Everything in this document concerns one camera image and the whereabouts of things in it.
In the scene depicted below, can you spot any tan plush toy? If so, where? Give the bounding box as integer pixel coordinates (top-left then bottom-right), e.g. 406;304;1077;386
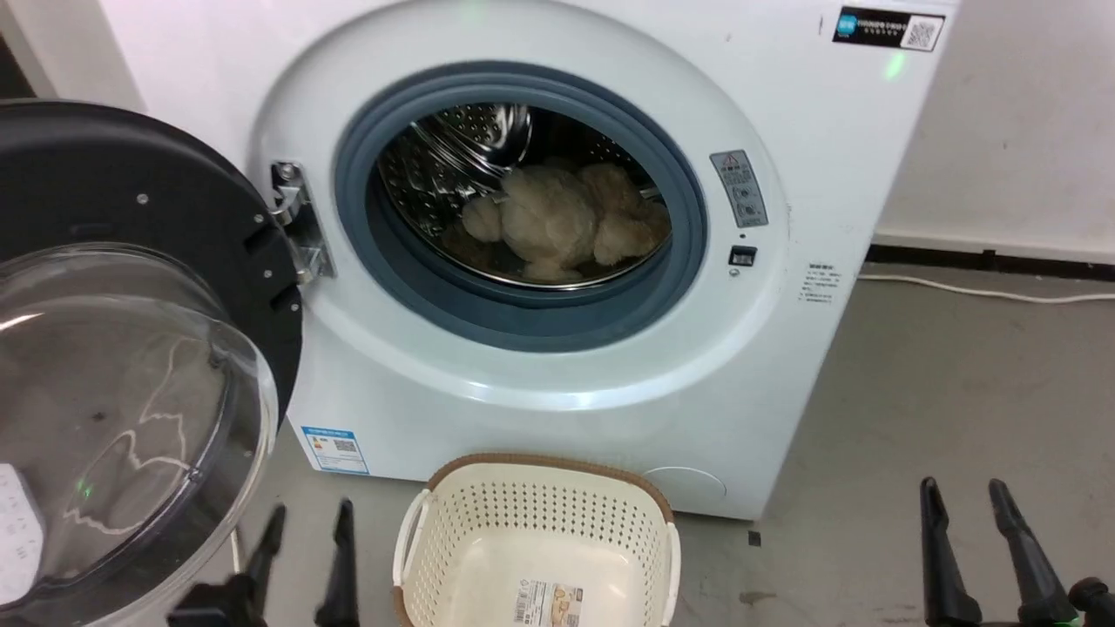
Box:
578;162;672;266

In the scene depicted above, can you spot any cream perforated laundry basket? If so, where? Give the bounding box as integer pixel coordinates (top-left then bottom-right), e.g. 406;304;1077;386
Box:
391;452;683;627

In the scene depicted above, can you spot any paper product label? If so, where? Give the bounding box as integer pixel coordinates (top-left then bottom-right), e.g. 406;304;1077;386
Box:
513;580;584;627

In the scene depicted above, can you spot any black QR code sticker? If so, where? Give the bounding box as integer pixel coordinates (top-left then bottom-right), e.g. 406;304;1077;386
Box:
831;6;947;52

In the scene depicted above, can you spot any round white filter cover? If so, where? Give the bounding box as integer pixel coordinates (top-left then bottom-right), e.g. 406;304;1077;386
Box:
643;467;727;508

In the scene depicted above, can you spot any grey rubber door gasket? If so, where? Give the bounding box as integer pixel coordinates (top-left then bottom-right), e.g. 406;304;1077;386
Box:
334;60;708;354

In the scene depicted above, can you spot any black baseboard strip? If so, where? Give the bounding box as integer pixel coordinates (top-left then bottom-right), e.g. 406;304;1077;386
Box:
866;245;1115;282

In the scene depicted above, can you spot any metal door hinge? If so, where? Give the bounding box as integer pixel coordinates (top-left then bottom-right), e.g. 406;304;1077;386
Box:
269;161;337;285

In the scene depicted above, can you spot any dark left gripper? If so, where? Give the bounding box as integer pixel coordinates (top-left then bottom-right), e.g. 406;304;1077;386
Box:
166;497;361;627

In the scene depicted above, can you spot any cream plush toy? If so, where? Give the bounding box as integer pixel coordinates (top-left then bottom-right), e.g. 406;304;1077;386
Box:
461;165;600;282

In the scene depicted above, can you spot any black round washer door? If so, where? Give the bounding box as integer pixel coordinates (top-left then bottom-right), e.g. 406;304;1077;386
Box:
0;98;304;627

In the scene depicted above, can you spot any white printed door sticker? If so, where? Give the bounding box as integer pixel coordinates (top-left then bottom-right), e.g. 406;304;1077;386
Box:
0;464;45;603

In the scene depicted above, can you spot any blue energy label sticker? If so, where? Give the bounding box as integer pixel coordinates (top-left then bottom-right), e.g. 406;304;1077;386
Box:
300;425;370;476

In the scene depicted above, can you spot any grey warning sticker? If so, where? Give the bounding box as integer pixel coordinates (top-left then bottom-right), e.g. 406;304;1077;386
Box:
709;149;770;230

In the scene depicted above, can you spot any white power cable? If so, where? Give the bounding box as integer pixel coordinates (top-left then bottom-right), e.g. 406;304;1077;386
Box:
857;273;1115;306

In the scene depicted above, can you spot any white front-load washing machine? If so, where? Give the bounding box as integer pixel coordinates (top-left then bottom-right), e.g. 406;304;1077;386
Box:
98;0;961;522

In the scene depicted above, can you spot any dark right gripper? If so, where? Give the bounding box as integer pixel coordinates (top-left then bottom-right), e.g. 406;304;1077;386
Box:
919;476;1115;627

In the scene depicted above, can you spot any steel perforated washer drum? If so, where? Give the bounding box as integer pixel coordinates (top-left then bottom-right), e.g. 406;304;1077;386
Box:
376;103;672;290

